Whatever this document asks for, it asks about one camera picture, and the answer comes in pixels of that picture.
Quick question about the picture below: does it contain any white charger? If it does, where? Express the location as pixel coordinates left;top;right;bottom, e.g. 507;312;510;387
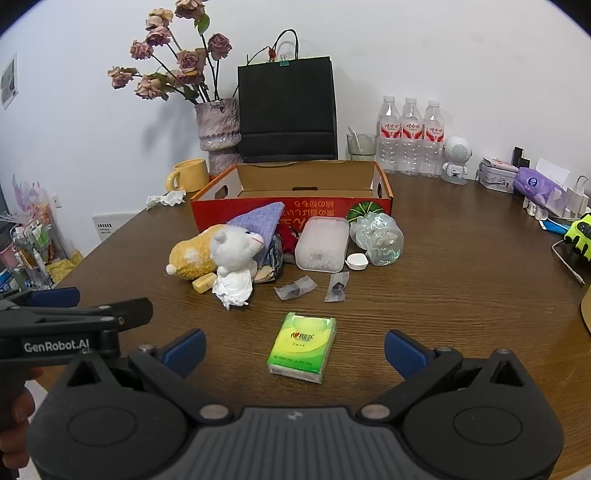
566;175;591;218

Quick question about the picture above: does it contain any yellow plush toy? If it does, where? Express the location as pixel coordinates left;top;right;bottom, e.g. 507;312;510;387
166;224;227;281

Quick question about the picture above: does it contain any white cable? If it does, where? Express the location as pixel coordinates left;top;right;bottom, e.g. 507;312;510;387
553;240;591;285

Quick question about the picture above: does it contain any yellow sponge block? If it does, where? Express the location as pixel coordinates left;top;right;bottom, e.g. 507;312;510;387
192;272;218;294

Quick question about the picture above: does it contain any clear snack wrapper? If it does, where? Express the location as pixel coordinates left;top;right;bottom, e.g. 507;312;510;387
324;272;351;304
274;276;317;301

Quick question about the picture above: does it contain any white tissue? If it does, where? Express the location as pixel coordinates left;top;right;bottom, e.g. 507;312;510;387
212;268;254;310
147;190;186;210

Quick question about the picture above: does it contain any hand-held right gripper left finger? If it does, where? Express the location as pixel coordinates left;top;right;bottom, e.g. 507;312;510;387
67;329;234;423

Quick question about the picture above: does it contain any purple white ceramic vase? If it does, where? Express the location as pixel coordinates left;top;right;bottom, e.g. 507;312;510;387
194;98;243;179

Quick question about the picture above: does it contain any pink white bottle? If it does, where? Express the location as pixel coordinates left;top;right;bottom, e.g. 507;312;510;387
295;217;350;272

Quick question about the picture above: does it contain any green tissue pack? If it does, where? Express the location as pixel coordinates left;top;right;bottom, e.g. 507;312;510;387
267;312;337;384

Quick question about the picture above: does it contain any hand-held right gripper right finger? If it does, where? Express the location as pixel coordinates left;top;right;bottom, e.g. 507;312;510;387
384;329;525;423

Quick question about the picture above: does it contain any wall picture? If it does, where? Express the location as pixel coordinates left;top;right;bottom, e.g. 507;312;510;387
0;52;19;110

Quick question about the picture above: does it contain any green black toy car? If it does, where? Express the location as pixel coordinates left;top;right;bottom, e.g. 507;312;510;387
551;213;591;260

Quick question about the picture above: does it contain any white plush cat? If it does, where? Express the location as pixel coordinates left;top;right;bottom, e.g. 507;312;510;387
210;227;265;278

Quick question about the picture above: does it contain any clear glass cup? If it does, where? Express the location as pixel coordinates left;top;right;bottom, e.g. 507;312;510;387
346;133;378;162

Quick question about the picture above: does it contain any red label water bottle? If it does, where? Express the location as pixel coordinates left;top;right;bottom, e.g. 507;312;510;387
422;100;447;179
400;97;425;176
376;95;402;174

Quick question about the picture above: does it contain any yellow mug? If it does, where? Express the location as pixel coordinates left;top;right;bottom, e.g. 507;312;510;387
166;159;211;193

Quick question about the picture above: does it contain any red cloth item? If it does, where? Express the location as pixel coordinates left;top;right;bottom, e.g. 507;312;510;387
283;227;302;265

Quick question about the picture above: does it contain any white robot figurine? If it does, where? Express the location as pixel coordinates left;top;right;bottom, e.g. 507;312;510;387
440;136;472;185

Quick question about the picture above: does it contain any yellow plastic bag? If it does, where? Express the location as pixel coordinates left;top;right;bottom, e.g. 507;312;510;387
46;251;85;283

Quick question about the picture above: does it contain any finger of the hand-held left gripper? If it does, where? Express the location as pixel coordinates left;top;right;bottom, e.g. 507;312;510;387
25;298;154;329
0;287;81;311

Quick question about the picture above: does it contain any person's left hand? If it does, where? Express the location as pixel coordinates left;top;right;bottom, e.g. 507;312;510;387
0;390;37;469

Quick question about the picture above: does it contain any red cardboard box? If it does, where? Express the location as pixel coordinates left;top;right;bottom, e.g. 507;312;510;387
190;160;393;234

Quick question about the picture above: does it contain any purple tissue pack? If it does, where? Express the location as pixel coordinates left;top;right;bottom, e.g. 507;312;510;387
512;159;571;217

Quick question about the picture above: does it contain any purple checked cloth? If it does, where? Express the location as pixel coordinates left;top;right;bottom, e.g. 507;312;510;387
226;202;285;246

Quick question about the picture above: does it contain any dark blue patterned pouch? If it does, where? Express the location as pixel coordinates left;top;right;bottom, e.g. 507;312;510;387
264;234;285;278

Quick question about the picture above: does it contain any pink white small box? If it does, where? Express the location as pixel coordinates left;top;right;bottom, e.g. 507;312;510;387
480;158;519;174

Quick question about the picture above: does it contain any black paper bag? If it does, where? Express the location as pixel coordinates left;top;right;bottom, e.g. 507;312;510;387
237;29;338;164

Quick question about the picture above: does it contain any dried rose bouquet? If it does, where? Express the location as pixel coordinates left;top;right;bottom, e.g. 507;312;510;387
107;0;233;105

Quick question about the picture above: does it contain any rack of small packets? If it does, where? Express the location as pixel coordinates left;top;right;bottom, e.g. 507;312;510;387
0;174;70;294

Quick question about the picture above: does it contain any clear plastic wrap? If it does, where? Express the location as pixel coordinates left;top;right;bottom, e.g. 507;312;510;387
349;213;405;267

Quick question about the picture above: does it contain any white blister packet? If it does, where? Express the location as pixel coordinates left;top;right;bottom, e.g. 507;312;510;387
523;196;550;220

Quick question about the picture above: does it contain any grey tin box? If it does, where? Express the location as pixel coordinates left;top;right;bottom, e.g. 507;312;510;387
475;167;516;195

